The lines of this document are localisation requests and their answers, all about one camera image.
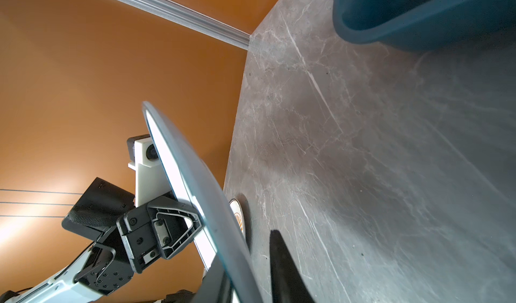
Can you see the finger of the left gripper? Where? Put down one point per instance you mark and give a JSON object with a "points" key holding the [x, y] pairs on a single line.
{"points": [[175, 224]]}

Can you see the left aluminium corner post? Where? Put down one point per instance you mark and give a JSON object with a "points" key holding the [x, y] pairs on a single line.
{"points": [[191, 19]]}

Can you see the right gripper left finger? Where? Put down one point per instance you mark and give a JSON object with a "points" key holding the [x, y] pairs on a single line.
{"points": [[216, 286]]}

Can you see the orange sunburst plate front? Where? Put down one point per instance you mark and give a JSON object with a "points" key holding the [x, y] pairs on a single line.
{"points": [[237, 210]]}

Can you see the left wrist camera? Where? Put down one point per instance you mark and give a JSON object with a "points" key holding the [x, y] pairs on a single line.
{"points": [[151, 181]]}

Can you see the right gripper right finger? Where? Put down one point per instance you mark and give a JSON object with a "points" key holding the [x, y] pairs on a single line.
{"points": [[286, 281]]}

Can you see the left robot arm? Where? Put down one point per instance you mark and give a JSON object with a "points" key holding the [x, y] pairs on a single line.
{"points": [[126, 239]]}

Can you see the teal plastic bin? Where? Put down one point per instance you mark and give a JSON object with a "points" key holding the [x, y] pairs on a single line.
{"points": [[419, 25]]}

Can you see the white plate black emblem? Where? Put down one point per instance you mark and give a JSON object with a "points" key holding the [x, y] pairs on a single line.
{"points": [[192, 181]]}

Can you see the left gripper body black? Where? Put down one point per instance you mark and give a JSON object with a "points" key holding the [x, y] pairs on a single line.
{"points": [[94, 217]]}

